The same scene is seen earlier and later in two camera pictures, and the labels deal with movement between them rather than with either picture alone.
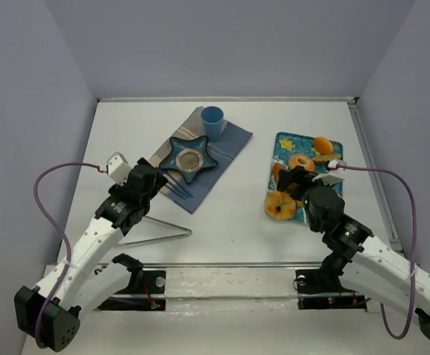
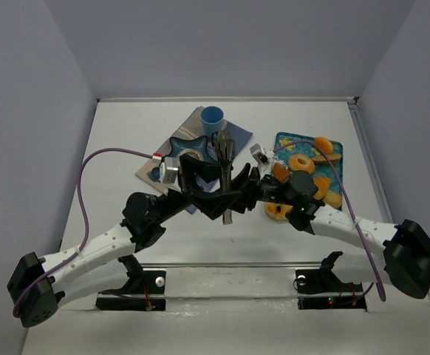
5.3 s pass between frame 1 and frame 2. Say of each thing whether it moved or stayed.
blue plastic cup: stayed
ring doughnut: stayed
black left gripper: moved
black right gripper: moved
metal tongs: moved
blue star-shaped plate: stayed
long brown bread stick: stayed
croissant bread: stayed
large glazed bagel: stayed
